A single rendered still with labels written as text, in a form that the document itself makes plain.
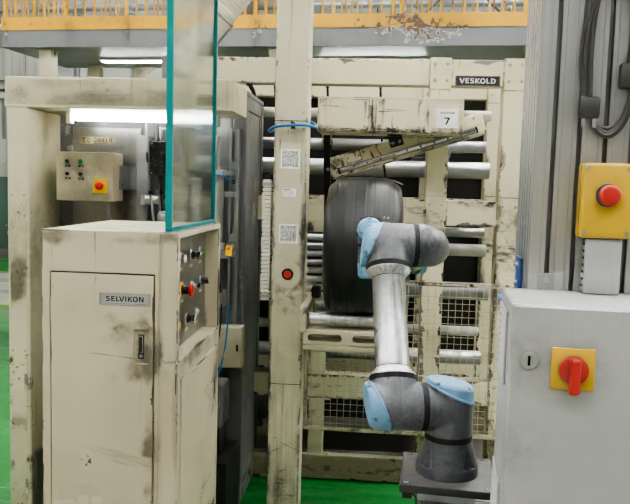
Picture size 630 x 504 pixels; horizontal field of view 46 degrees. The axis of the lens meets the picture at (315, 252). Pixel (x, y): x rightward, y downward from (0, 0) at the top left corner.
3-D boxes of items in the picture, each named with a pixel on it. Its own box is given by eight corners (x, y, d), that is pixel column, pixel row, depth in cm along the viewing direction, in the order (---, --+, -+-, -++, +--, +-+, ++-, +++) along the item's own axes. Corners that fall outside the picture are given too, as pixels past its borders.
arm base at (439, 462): (479, 485, 174) (481, 444, 173) (414, 479, 176) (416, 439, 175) (476, 462, 189) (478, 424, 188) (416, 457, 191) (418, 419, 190)
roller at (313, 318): (307, 311, 287) (307, 323, 287) (306, 313, 282) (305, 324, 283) (397, 315, 284) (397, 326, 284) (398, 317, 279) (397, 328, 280)
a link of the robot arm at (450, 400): (479, 440, 176) (482, 384, 175) (423, 440, 175) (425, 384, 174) (466, 424, 188) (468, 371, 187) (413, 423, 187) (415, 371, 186)
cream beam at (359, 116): (316, 131, 309) (317, 95, 308) (321, 135, 334) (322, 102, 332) (463, 134, 304) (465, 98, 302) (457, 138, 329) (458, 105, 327)
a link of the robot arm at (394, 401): (431, 427, 173) (419, 215, 193) (368, 427, 172) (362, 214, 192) (421, 434, 184) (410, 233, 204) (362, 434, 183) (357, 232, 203)
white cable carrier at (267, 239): (260, 300, 292) (262, 179, 288) (262, 298, 297) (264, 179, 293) (271, 300, 292) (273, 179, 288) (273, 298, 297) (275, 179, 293)
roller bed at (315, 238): (283, 298, 330) (284, 232, 327) (287, 293, 345) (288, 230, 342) (327, 300, 329) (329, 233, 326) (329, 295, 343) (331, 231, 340)
